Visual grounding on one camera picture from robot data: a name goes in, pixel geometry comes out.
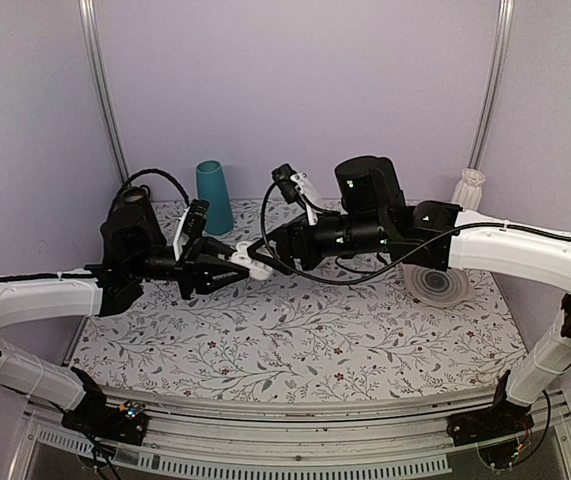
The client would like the left metal frame post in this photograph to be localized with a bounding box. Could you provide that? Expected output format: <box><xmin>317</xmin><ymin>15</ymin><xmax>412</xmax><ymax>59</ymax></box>
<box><xmin>78</xmin><ymin>0</ymin><xmax>130</xmax><ymax>183</ymax></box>

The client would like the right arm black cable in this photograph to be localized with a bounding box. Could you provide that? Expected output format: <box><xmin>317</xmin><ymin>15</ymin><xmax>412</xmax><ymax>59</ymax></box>
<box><xmin>259</xmin><ymin>179</ymin><xmax>571</xmax><ymax>286</ymax></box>

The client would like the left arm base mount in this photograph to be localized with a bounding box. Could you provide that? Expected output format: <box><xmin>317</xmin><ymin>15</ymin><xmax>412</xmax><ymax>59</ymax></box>
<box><xmin>61</xmin><ymin>367</ymin><xmax>149</xmax><ymax>446</ymax></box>

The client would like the white ribbed vase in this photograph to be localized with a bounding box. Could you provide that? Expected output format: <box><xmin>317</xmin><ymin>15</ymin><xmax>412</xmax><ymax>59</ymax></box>
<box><xmin>451</xmin><ymin>168</ymin><xmax>486</xmax><ymax>211</ymax></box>

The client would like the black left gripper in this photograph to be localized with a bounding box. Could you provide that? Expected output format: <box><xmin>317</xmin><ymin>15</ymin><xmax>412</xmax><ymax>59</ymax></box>
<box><xmin>127</xmin><ymin>231</ymin><xmax>253</xmax><ymax>300</ymax></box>

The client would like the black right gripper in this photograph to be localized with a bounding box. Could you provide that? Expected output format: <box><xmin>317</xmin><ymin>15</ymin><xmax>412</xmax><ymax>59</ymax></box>
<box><xmin>245</xmin><ymin>212</ymin><xmax>389</xmax><ymax>276</ymax></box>

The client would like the metal frame post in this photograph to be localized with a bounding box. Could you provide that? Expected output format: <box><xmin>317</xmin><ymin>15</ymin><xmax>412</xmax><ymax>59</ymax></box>
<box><xmin>468</xmin><ymin>0</ymin><xmax>515</xmax><ymax>171</ymax></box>
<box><xmin>78</xmin><ymin>0</ymin><xmax>130</xmax><ymax>183</ymax></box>

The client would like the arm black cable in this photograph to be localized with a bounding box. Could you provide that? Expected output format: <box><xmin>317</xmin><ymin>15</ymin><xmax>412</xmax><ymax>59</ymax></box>
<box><xmin>114</xmin><ymin>168</ymin><xmax>191</xmax><ymax>206</ymax></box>
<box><xmin>259</xmin><ymin>179</ymin><xmax>571</xmax><ymax>286</ymax></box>

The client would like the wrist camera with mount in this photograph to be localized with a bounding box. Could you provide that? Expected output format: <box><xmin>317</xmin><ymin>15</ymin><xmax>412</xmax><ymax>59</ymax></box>
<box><xmin>172</xmin><ymin>199</ymin><xmax>209</xmax><ymax>261</ymax></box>
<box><xmin>271</xmin><ymin>164</ymin><xmax>324</xmax><ymax>226</ymax></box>

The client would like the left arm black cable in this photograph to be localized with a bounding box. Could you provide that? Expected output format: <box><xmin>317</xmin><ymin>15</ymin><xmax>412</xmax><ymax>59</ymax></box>
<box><xmin>114</xmin><ymin>168</ymin><xmax>191</xmax><ymax>206</ymax></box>

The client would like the teal tapered vase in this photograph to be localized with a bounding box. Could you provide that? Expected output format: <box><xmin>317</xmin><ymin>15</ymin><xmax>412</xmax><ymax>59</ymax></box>
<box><xmin>196</xmin><ymin>159</ymin><xmax>234</xmax><ymax>235</ymax></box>

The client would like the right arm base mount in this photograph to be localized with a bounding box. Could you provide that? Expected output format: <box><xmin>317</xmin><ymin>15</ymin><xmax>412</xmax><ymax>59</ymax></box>
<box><xmin>446</xmin><ymin>370</ymin><xmax>534</xmax><ymax>446</ymax></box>

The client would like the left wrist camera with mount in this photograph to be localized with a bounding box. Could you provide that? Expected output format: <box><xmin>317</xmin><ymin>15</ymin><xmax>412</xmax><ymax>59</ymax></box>
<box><xmin>172</xmin><ymin>199</ymin><xmax>209</xmax><ymax>261</ymax></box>

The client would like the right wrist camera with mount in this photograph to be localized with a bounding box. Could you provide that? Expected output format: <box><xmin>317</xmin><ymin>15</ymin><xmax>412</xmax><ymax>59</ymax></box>
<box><xmin>271</xmin><ymin>164</ymin><xmax>324</xmax><ymax>226</ymax></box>

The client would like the right metal frame post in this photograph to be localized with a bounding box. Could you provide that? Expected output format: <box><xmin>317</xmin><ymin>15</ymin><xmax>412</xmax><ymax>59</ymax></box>
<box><xmin>468</xmin><ymin>0</ymin><xmax>515</xmax><ymax>171</ymax></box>

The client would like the metal front rail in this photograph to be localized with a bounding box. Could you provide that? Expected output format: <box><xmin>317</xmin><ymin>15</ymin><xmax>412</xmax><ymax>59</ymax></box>
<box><xmin>8</xmin><ymin>387</ymin><xmax>571</xmax><ymax>479</ymax></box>

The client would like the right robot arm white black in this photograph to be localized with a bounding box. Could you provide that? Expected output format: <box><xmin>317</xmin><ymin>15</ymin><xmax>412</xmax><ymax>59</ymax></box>
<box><xmin>256</xmin><ymin>156</ymin><xmax>571</xmax><ymax>436</ymax></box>

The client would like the white earbud case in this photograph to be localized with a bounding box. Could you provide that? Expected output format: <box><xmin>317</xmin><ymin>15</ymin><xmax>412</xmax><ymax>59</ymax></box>
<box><xmin>230</xmin><ymin>241</ymin><xmax>273</xmax><ymax>281</ymax></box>

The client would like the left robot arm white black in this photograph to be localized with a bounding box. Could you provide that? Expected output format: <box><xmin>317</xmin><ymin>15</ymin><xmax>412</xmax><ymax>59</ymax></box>
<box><xmin>0</xmin><ymin>201</ymin><xmax>264</xmax><ymax>434</ymax></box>

